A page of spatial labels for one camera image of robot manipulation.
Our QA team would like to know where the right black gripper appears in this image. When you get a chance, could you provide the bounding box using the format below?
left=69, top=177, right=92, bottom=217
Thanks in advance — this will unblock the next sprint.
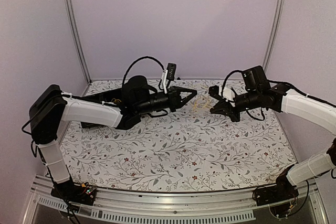
left=211, top=89, right=261, bottom=122

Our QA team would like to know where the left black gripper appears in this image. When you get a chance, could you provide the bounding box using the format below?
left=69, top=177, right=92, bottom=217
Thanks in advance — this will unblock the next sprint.
left=135, top=86, right=197, bottom=115

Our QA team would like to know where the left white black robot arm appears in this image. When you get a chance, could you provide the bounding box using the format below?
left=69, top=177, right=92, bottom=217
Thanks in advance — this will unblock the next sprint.
left=22, top=63, right=197, bottom=200

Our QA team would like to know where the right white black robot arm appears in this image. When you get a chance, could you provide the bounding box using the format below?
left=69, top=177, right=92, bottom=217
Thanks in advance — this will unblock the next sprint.
left=208, top=66, right=335, bottom=201

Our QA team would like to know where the floral tablecloth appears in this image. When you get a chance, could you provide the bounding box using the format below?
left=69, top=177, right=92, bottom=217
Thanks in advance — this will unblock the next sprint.
left=61, top=80, right=296, bottom=192

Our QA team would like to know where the black three-compartment bin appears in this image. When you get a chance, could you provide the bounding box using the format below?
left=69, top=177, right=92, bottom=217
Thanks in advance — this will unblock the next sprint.
left=80, top=88, right=122, bottom=129

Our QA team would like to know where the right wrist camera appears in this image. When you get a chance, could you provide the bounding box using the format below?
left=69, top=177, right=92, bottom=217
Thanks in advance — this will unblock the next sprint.
left=208, top=86, right=236, bottom=102

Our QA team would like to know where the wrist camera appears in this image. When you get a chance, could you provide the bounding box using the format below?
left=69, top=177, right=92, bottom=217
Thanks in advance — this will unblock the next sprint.
left=159, top=63, right=177, bottom=94
left=208, top=86, right=236, bottom=102

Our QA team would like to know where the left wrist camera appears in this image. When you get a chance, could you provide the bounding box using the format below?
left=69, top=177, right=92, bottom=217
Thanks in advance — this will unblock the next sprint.
left=159, top=63, right=177, bottom=94

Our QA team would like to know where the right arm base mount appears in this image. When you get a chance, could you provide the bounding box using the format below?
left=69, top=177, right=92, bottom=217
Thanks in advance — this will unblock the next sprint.
left=252, top=177, right=299, bottom=206

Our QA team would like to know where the aluminium front rail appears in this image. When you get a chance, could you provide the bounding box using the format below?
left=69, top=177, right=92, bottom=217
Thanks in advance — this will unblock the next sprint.
left=23, top=175, right=330, bottom=223

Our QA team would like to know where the right aluminium corner post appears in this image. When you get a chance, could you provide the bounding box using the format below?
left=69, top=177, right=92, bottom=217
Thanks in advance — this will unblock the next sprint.
left=262, top=0, right=285, bottom=71

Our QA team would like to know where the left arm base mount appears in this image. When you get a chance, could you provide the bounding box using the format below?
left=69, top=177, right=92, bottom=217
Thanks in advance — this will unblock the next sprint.
left=51, top=180, right=97, bottom=206

